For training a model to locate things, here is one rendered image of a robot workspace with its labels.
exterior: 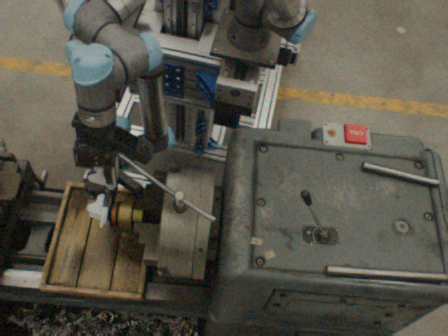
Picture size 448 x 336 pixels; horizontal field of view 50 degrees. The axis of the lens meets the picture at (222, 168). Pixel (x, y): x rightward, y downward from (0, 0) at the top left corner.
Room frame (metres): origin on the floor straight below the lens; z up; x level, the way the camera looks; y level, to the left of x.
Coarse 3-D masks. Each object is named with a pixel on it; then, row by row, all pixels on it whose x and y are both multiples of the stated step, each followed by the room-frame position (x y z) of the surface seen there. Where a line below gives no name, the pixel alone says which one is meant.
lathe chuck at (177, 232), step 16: (176, 176) 0.62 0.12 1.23; (192, 176) 0.63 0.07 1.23; (192, 192) 0.58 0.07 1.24; (160, 224) 0.49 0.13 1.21; (176, 224) 0.50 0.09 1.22; (192, 224) 0.50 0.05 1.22; (160, 240) 0.46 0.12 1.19; (176, 240) 0.46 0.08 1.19; (192, 240) 0.47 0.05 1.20; (160, 256) 0.43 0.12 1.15; (176, 256) 0.44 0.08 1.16; (192, 256) 0.44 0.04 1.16; (160, 272) 0.42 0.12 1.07; (176, 272) 0.42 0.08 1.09
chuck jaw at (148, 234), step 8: (136, 224) 0.53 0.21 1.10; (144, 224) 0.53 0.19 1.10; (152, 224) 0.54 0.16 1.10; (136, 232) 0.51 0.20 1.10; (144, 232) 0.51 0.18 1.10; (152, 232) 0.51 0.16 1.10; (144, 240) 0.49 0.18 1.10; (152, 240) 0.49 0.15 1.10; (144, 248) 0.47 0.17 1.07; (152, 248) 0.47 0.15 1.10; (144, 256) 0.44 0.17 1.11; (152, 256) 0.44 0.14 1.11; (144, 264) 0.43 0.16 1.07; (152, 264) 0.43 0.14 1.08; (168, 272) 0.42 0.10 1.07
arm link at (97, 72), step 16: (80, 48) 0.61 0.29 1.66; (96, 48) 0.62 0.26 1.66; (80, 64) 0.57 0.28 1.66; (96, 64) 0.57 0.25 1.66; (112, 64) 0.60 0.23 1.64; (80, 80) 0.56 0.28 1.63; (96, 80) 0.56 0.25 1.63; (112, 80) 0.58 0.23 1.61; (80, 96) 0.55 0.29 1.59; (96, 96) 0.55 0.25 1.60; (112, 96) 0.57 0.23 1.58
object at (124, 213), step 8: (128, 200) 0.59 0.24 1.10; (112, 208) 0.56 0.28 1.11; (120, 208) 0.56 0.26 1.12; (128, 208) 0.56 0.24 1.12; (112, 216) 0.54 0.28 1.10; (120, 216) 0.54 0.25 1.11; (128, 216) 0.54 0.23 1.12; (136, 216) 0.55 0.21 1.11; (144, 216) 0.58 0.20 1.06; (112, 224) 0.52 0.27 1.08; (120, 224) 0.52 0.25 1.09; (128, 224) 0.53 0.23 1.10
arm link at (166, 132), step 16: (160, 64) 0.90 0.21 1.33; (144, 80) 0.88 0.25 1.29; (160, 80) 0.90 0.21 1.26; (144, 96) 0.88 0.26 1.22; (160, 96) 0.89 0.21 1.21; (144, 112) 0.87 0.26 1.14; (160, 112) 0.88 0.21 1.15; (144, 128) 0.87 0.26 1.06; (160, 128) 0.87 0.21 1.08; (160, 144) 0.86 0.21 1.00
